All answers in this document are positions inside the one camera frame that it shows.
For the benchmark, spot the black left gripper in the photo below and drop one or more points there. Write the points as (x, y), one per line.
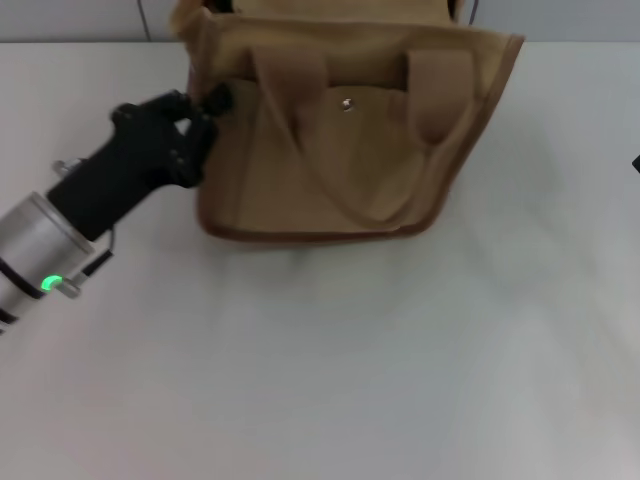
(125, 165)

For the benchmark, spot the khaki canvas food bag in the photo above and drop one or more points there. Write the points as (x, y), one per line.
(350, 165)

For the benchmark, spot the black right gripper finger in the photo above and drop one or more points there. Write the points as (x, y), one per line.
(637, 164)

